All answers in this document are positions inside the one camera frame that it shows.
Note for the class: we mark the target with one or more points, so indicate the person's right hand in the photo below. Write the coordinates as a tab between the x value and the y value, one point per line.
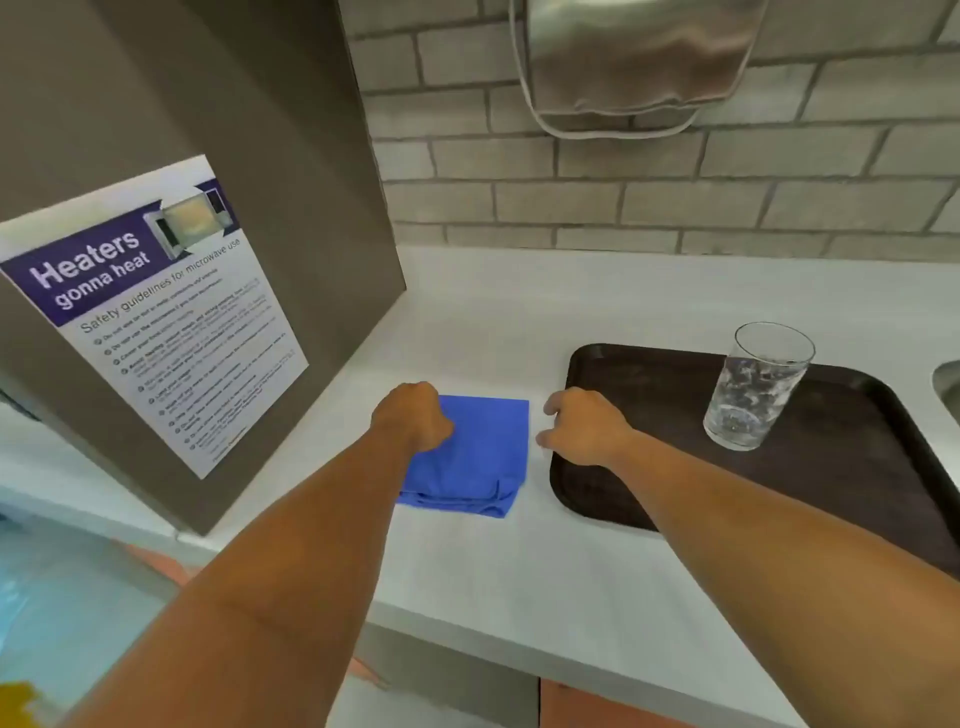
592	431

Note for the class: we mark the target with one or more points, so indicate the person's left hand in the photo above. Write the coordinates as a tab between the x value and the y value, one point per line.
409	416

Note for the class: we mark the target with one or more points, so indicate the person's left fingers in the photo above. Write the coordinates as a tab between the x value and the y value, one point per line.
441	433

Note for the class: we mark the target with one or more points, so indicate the person's right thumb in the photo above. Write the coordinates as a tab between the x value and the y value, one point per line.
549	440

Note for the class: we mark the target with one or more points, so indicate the blue cloth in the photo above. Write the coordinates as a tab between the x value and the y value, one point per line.
484	450

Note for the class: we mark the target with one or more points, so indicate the person's left forearm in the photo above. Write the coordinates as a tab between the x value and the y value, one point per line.
285	585

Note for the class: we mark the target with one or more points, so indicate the person's right forearm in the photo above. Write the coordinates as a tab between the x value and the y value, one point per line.
780	577

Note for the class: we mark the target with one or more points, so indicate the clear drinking glass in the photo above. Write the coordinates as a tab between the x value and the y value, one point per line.
754	390

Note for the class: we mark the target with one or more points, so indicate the white and purple poster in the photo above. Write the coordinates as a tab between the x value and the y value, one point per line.
180	315

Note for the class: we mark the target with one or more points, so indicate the dark brown plastic tray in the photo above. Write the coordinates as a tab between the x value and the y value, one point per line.
840	487

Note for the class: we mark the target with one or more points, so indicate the grey cabinet panel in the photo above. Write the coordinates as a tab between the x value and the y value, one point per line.
247	112

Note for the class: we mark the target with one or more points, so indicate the steel paper towel dispenser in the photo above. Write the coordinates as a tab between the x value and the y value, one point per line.
637	60

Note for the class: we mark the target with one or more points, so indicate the yellow object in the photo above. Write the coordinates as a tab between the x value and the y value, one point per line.
15	706

